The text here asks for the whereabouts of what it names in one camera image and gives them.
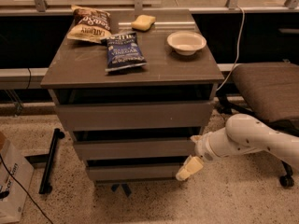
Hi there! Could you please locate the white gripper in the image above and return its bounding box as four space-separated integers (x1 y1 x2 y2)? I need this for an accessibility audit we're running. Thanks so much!
176 133 221 181

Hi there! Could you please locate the grey drawer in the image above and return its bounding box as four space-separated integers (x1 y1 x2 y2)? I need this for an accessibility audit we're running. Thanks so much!
86 163 182 182
56 102 213 132
74 138 194 161

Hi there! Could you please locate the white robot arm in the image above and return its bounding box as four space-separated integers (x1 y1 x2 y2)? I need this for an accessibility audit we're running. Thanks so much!
176 114 299 187

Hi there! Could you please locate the grey top drawer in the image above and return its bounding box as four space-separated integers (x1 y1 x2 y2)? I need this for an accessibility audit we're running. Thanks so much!
56 102 213 132

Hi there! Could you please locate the grey drawer cabinet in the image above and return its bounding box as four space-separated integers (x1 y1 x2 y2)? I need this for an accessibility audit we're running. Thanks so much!
41 10 223 187

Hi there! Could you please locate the grey bottom drawer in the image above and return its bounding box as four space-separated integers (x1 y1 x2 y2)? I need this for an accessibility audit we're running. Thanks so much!
86 163 182 182

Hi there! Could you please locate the grey office chair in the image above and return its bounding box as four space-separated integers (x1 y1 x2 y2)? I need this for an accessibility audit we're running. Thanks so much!
216 62 299 188

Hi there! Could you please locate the white bowl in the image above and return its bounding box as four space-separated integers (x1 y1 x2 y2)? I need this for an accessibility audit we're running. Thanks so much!
167 31 206 56

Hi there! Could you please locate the blue vinegar chip bag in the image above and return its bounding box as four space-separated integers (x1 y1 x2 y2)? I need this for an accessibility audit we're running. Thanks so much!
101 32 147 73

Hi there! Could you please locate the yellow sponge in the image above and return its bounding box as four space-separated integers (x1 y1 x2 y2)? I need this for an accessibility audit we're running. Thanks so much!
131 15 156 32

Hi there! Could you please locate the black bar on floor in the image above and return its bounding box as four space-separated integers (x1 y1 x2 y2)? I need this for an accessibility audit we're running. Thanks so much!
39 128 64 194

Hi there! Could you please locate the brown chip bag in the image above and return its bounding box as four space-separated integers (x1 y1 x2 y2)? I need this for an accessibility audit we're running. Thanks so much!
66 5 111 44

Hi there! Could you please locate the metal window railing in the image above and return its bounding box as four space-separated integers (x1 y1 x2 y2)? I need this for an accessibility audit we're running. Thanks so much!
0 0 299 16

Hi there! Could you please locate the white cardboard box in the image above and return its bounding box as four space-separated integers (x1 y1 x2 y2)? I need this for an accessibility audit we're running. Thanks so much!
0 133 34 224

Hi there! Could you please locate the white cable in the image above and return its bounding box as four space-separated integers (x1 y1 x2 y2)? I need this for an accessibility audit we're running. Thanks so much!
216 6 246 92

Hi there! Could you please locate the black cable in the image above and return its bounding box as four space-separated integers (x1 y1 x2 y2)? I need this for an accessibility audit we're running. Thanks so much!
0 154 54 224

